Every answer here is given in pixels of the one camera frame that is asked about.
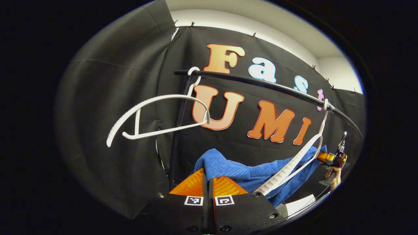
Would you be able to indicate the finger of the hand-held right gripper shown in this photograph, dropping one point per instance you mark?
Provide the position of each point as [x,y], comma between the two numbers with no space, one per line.
[325,157]

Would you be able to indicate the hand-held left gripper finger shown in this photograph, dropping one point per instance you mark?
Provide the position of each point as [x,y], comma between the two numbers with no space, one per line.
[205,195]
[211,202]

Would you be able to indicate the white plastic hanger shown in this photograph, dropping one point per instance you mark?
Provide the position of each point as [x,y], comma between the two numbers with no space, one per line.
[176,96]
[277,178]

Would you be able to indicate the black clothes rack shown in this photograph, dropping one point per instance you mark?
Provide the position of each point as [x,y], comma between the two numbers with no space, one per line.
[241,78]

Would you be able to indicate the black backdrop cloth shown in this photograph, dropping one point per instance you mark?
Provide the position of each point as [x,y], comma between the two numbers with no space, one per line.
[107,98]

